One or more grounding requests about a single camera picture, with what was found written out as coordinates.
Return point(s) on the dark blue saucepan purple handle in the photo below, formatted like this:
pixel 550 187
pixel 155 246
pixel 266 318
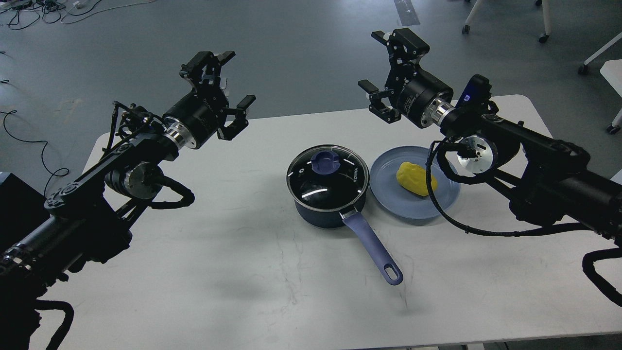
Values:
pixel 352 217

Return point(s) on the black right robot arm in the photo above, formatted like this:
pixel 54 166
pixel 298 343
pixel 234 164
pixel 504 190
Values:
pixel 545 180

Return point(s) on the black box at left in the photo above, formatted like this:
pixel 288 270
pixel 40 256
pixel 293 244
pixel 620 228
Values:
pixel 21 210

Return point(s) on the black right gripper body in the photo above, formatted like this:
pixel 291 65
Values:
pixel 417 91

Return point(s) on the glass lid blue knob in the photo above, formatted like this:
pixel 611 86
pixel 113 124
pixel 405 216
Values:
pixel 327 177

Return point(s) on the blue plate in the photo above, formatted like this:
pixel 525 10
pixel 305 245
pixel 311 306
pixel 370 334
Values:
pixel 398 200

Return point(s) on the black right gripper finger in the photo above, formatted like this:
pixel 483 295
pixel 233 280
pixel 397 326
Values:
pixel 405 50
pixel 376 104

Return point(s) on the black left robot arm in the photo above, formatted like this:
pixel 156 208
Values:
pixel 89 219

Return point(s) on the white chair base right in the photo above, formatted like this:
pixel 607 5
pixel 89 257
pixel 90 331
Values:
pixel 611 71

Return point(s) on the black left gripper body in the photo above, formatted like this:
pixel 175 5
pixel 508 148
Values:
pixel 196 117

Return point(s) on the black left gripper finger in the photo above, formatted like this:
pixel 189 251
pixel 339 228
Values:
pixel 204 70
pixel 232 121

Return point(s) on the yellow potato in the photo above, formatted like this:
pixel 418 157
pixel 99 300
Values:
pixel 412 177

